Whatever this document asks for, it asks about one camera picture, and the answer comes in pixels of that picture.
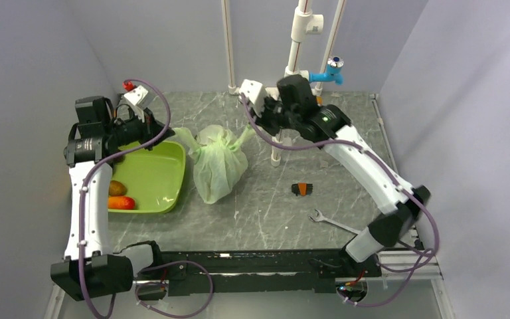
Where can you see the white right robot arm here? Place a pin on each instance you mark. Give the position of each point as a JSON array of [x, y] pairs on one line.
[[328, 128]]

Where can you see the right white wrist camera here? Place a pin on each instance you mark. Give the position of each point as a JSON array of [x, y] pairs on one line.
[[255, 92]]

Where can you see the brown fake kiwi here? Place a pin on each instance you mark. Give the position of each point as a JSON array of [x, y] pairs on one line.
[[116, 188]]

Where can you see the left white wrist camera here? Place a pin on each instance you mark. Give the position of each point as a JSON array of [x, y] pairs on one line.
[[137, 97]]

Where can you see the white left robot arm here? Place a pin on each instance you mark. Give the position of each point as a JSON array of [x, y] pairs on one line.
[[89, 267]]

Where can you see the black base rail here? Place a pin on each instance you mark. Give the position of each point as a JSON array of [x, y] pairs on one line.
[[196, 272]]

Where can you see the silver metal wrench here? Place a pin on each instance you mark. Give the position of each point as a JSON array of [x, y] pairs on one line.
[[319, 217]]

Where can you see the light green plastic bag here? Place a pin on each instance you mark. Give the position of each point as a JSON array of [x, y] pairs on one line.
[[219, 161]]

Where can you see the blue plastic faucet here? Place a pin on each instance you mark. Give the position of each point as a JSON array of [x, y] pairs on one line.
[[332, 72]]

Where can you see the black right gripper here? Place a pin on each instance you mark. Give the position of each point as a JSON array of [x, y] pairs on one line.
[[263, 121]]

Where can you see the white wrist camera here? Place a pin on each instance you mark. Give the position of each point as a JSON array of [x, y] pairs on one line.
[[137, 97], [255, 92]]

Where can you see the black orange small tool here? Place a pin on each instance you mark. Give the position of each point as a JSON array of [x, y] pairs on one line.
[[302, 189]]

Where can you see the green plastic basin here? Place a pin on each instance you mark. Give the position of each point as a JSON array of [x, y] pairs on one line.
[[153, 178]]

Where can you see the orange fake carrot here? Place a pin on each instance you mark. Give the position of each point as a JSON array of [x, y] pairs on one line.
[[121, 203]]

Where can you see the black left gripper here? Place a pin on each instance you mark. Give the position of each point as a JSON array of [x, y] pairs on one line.
[[149, 127]]

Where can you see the white PVC pipe frame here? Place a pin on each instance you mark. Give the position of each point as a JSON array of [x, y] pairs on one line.
[[305, 22]]

